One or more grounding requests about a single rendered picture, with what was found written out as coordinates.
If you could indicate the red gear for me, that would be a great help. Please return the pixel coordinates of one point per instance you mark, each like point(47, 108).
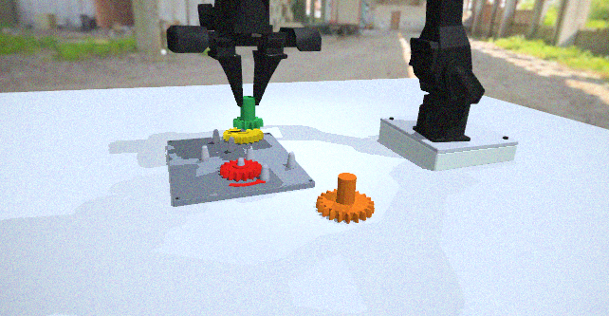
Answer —
point(232, 171)

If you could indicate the green gear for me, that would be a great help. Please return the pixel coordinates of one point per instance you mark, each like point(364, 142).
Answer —
point(248, 119)

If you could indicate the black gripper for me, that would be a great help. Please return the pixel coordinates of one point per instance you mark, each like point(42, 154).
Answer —
point(246, 17)

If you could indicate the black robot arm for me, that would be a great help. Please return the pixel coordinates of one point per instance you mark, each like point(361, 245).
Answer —
point(441, 60)

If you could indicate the orange gear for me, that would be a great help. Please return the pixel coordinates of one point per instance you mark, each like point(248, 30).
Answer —
point(345, 203)

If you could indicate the yellow gear with black stripe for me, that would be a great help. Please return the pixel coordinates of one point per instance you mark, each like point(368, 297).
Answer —
point(243, 137)

